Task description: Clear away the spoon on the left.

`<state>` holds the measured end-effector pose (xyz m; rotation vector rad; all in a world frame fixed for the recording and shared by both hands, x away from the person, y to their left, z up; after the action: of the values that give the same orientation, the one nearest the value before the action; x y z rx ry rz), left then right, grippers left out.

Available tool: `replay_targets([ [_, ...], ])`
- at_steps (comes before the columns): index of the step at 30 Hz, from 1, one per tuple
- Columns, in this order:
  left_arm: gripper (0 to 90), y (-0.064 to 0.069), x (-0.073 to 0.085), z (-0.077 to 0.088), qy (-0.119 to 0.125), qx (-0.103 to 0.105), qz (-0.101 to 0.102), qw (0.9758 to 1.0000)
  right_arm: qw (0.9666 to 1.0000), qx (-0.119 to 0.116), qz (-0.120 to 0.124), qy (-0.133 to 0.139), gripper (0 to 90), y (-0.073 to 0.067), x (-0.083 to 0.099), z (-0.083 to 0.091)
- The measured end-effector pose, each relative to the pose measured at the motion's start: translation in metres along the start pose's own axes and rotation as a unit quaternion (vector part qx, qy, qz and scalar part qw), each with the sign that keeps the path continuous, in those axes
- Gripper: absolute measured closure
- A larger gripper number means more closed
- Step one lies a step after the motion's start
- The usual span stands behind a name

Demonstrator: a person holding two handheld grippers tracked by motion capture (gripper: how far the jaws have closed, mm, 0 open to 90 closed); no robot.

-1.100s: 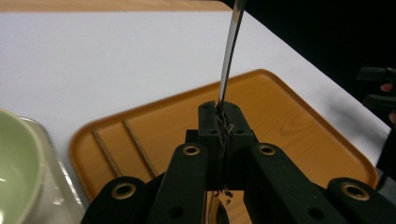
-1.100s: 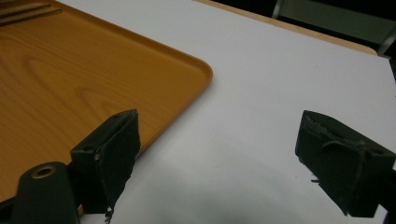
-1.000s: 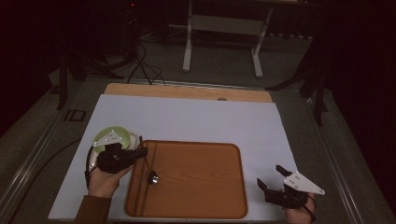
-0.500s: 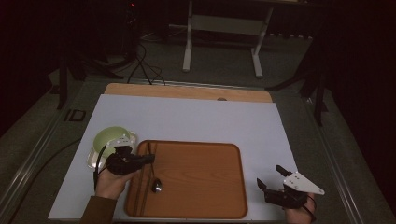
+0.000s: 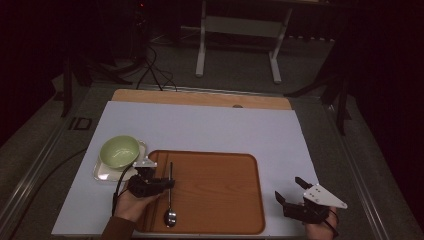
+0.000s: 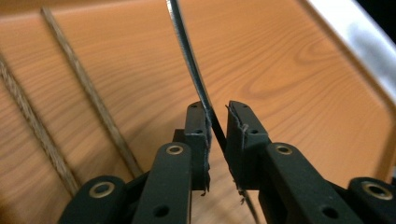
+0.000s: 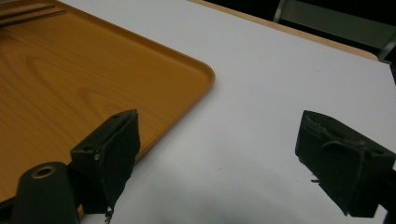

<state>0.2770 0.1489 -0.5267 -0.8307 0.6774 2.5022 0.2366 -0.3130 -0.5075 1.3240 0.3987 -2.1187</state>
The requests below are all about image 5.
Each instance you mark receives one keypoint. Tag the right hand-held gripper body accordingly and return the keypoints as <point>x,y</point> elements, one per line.
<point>319,196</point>

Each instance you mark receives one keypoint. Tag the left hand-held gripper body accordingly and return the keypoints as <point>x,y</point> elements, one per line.
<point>145,187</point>

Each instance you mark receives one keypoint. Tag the metal spoon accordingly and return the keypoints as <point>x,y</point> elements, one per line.
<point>170,218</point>

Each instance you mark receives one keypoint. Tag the green bowl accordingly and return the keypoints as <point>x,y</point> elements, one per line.
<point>116,151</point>

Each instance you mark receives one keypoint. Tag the brown wooden tray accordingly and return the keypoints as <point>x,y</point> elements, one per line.
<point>216,193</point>

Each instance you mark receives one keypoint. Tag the person's left hand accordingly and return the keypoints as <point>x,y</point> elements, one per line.
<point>131,206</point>

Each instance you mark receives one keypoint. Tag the person's right hand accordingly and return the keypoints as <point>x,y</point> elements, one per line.
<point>318,231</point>

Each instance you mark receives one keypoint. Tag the white square plate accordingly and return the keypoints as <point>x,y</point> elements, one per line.
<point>100,175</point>

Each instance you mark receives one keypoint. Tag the white table mat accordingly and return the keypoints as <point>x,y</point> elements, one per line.
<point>206,130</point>

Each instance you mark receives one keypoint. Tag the black metal stand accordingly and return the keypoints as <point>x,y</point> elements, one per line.
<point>67,86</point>
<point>340,106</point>

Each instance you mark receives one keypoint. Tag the grey round table grommet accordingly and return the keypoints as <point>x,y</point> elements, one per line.
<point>237,106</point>

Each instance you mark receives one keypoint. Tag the black computer tower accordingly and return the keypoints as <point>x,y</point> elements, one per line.
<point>140,30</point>

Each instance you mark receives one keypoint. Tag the aluminium frame rail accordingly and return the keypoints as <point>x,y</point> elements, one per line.
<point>361,196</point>
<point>31,175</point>

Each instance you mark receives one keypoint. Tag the white metal desk frame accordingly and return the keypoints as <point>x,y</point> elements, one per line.
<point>200,56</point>

